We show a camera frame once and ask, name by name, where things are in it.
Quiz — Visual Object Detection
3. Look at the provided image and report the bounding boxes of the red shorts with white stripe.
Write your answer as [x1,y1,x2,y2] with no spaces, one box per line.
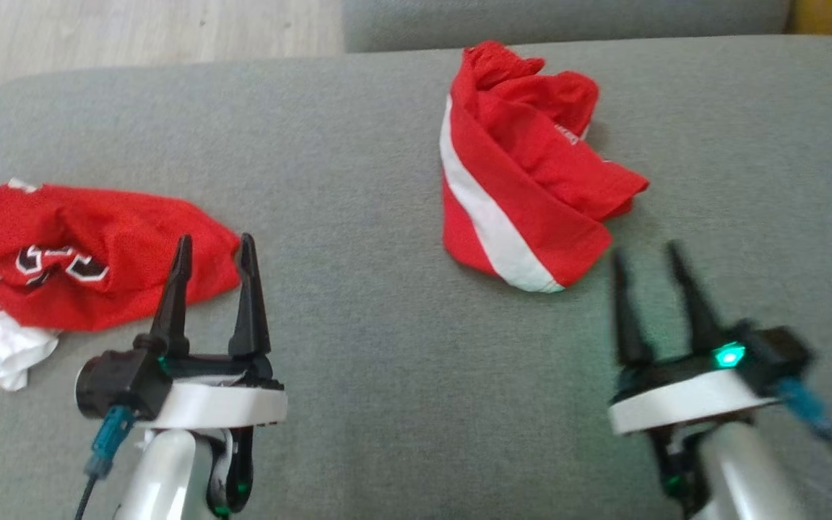
[439,40,650,294]

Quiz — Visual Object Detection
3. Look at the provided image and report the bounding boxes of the grey sofa seat cushion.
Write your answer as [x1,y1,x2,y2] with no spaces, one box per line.
[342,0,792,53]

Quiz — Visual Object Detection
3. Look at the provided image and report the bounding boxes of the red jersey with number print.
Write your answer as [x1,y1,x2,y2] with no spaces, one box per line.
[0,178,242,391]

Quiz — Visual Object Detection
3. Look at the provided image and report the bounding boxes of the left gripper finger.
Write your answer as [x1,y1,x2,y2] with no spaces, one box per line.
[228,233,272,358]
[150,233,193,356]

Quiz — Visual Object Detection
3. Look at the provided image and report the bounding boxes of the left camera cable blue plug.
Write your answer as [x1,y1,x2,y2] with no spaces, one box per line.
[73,406,135,520]

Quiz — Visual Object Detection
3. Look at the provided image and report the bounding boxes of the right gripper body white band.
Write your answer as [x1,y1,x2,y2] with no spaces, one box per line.
[607,343,778,436]

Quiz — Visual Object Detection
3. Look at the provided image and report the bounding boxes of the yellow and grey sofa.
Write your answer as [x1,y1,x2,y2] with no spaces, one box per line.
[0,35,832,520]

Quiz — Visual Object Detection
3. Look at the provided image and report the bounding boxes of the camera cable blue plug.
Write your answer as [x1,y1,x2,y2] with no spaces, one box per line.
[73,406,135,520]
[777,376,832,499]

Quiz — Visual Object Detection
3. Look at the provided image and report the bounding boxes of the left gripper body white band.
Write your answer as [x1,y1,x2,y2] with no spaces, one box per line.
[143,350,288,432]

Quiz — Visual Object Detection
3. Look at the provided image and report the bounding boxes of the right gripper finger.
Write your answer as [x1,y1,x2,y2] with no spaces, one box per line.
[610,248,654,366]
[665,240,726,356]

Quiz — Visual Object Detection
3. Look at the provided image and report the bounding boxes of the right camera cable blue plug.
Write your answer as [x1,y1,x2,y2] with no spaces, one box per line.
[777,376,832,499]

